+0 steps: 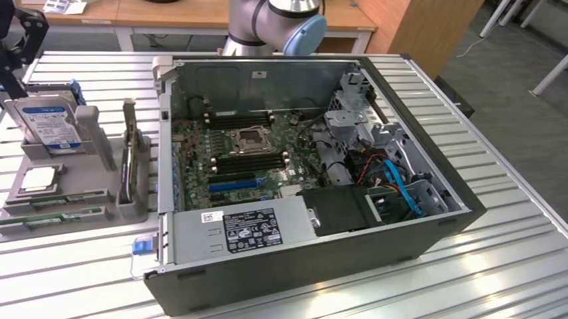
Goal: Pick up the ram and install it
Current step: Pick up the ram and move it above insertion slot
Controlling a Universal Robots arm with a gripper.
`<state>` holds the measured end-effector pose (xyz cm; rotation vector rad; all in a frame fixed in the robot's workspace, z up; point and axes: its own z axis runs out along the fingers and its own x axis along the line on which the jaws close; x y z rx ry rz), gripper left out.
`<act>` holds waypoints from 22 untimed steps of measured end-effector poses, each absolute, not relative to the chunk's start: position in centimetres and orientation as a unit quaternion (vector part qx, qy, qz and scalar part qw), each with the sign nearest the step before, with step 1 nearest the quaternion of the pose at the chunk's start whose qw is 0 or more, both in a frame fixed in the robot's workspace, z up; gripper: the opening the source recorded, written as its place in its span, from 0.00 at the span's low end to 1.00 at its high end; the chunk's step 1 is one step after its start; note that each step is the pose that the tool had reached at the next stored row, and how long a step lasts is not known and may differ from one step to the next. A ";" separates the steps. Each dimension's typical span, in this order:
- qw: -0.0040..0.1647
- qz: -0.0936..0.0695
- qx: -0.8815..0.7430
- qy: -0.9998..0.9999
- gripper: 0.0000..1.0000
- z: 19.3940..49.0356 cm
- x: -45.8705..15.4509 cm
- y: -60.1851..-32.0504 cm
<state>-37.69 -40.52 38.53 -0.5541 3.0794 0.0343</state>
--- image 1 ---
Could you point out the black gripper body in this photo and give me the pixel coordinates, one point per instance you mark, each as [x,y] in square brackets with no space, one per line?
[5,16]

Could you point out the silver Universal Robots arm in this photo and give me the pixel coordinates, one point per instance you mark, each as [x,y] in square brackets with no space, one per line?
[253,20]

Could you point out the short green RAM stick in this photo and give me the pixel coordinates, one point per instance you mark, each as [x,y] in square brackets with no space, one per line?
[53,200]

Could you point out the black RAM slot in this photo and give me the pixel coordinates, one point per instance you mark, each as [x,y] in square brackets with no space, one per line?
[251,165]
[237,114]
[239,122]
[251,169]
[250,160]
[249,155]
[239,126]
[238,118]

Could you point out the long green RAM stick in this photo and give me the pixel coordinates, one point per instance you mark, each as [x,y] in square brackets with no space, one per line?
[48,218]

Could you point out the white printed paper sheet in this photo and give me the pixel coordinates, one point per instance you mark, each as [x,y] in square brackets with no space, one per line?
[61,6]

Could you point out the hard disk with blue rails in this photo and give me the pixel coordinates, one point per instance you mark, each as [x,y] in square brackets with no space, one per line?
[48,89]

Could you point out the hard disk with blue label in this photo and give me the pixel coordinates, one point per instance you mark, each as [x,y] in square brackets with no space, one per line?
[44,123]

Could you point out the grey parts rack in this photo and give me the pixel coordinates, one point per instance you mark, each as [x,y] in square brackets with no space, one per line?
[95,133]

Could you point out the silver CPU chip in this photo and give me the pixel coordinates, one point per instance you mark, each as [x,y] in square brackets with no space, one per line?
[40,177]

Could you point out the long black expansion slot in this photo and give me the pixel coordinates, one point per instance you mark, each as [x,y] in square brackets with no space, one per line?
[231,179]

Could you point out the green motherboard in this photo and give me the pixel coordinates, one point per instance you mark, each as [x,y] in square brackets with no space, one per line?
[283,139]

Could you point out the blue expansion slot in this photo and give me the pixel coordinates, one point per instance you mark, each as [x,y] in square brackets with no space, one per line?
[237,186]

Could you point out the short black expansion slot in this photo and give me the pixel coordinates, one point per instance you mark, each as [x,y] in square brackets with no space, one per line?
[220,198]

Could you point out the blue case latch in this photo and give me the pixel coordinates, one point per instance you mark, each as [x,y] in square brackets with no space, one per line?
[143,246]

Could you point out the grey power supply with label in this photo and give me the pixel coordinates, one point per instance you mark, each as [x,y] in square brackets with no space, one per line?
[199,236]

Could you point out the metal disk bay cage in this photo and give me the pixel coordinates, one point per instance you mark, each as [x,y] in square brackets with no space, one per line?
[350,103]

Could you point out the small silver chipset heatsink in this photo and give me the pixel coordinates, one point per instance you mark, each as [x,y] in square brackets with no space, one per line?
[290,192]

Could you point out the black plastic fan shroud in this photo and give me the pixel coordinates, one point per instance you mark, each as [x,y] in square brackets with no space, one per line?
[333,206]

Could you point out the wooden cabinet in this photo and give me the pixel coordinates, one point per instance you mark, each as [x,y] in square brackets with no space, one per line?
[421,30]

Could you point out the black open PC case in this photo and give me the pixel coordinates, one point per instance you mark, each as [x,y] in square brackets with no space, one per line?
[283,276]

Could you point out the black box under table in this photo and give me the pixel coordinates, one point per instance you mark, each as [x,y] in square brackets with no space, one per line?
[457,98]

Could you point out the wooden desk with white frame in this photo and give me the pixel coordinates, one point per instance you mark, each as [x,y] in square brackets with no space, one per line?
[178,15]

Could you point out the graphics card with metal bracket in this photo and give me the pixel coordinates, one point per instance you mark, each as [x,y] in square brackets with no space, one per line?
[131,149]

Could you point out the CPU socket with metal frame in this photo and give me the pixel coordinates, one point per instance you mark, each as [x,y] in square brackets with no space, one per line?
[247,141]

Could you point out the silver drive tray bracket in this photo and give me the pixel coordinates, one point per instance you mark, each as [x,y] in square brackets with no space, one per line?
[412,166]

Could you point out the white table leg frame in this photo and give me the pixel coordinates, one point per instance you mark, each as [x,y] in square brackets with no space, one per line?
[549,73]

